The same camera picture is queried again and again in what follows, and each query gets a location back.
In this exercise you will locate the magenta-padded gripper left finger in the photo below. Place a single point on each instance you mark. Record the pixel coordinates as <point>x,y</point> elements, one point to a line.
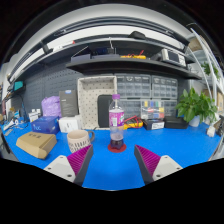
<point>61,166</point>

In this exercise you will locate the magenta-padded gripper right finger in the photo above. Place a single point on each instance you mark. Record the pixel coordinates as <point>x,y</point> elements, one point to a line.
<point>163,166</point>

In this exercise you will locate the clear bottle with purple label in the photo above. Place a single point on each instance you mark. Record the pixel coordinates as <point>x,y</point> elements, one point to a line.
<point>116,120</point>

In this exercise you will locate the beige patterned mug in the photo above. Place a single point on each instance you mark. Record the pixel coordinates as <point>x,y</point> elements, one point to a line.
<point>78,141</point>

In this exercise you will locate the brown cardboard box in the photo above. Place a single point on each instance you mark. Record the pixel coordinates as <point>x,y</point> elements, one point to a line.
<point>35,144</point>

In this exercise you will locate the white carton box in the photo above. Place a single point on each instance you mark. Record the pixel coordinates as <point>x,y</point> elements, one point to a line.
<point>69,124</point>

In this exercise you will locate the black box with white label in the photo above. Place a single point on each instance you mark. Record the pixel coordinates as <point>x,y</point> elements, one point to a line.
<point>153,125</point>

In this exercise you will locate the blue carton box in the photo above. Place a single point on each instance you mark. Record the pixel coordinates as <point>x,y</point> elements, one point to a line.
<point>45,125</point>

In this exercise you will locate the plain black box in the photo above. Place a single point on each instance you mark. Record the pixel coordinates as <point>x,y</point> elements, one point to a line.
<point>176,122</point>

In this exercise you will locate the yellow multimeter with red leads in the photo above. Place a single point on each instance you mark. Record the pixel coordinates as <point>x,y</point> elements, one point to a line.
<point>133,124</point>

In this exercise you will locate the small white box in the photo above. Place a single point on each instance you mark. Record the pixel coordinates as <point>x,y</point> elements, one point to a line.
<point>34,115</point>

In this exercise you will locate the clear organizer with coloured parts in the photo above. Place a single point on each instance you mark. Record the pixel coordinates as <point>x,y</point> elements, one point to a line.
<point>152,109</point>

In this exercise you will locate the purple plastic bag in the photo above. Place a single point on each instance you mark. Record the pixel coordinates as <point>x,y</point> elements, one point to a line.
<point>51,106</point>

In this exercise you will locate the dark grey flat box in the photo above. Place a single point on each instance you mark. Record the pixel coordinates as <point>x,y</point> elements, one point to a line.
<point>68,102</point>

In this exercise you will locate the grey small-parts drawer cabinet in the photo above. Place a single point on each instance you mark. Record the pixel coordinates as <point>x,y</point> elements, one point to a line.
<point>164,88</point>
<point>133,86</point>
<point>131,107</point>

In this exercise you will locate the green potted plant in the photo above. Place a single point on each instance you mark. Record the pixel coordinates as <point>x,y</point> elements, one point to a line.
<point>195,106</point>

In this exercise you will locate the black zip case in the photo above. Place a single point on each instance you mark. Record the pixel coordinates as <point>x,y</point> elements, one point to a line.
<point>103,111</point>

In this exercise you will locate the beige dotted fabric bin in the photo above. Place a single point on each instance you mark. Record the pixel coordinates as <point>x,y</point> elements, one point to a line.
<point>88,100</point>

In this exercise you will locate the black overhead shelf unit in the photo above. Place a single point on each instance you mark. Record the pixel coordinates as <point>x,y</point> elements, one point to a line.
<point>126,65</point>

